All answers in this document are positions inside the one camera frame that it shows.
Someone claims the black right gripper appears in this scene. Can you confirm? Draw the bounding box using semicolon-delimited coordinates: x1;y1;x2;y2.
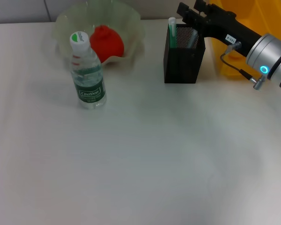
177;0;263;57

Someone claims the grey pen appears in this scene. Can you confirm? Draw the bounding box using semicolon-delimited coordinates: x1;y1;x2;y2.
186;29;200;49

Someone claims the green pen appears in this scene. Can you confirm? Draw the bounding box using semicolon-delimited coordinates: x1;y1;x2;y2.
167;16;177;49

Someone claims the clear water bottle green label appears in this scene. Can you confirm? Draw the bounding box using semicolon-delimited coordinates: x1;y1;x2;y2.
69;31;107;111

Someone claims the black mesh pen holder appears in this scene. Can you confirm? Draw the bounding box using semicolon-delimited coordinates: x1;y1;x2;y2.
163;23;206;84

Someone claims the translucent green fruit bowl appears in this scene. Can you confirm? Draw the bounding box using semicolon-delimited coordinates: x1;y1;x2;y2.
52;0;147;69

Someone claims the yellow plastic bin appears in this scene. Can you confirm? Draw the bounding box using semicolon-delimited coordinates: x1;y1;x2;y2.
208;0;281;81

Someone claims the grey right gripper cable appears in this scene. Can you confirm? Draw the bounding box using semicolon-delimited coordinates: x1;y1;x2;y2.
219;41;267;90

